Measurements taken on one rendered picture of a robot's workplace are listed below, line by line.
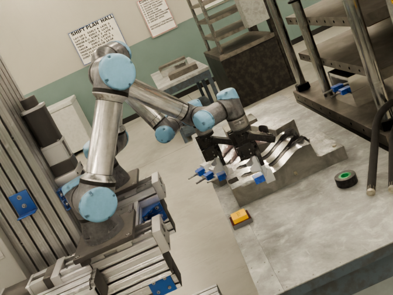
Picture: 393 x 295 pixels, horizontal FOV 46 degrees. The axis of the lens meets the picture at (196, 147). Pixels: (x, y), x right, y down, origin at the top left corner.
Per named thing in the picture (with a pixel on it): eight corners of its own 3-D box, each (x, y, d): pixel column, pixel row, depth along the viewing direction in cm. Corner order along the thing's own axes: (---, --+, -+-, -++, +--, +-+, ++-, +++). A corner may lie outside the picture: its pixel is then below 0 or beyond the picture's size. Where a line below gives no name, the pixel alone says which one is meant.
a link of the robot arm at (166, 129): (90, 46, 182) (178, 134, 187) (103, 40, 191) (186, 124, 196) (75, 65, 187) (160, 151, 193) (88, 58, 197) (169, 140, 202)
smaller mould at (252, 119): (230, 142, 277) (226, 131, 274) (226, 136, 291) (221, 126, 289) (261, 128, 276) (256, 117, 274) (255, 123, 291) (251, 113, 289)
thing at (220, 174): (209, 189, 208) (204, 179, 207) (208, 185, 213) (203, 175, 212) (235, 177, 208) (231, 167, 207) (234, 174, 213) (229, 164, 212)
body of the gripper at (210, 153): (204, 158, 211) (193, 135, 207) (221, 151, 211) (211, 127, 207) (206, 164, 204) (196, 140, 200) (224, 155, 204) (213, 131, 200)
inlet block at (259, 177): (245, 194, 179) (240, 182, 178) (242, 189, 184) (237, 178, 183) (275, 179, 179) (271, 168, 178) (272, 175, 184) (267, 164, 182)
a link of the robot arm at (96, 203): (103, 216, 159) (125, 59, 159) (117, 226, 146) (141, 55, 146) (68, 215, 153) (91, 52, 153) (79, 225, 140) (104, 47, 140)
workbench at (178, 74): (184, 144, 606) (155, 82, 580) (170, 117, 788) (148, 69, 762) (232, 122, 608) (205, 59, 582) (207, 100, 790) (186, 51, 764)
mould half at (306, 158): (240, 207, 194) (227, 180, 190) (228, 186, 219) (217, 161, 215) (348, 158, 194) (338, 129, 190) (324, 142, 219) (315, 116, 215)
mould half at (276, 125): (221, 187, 222) (211, 167, 219) (200, 177, 246) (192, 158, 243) (301, 137, 236) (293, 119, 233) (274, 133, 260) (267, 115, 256)
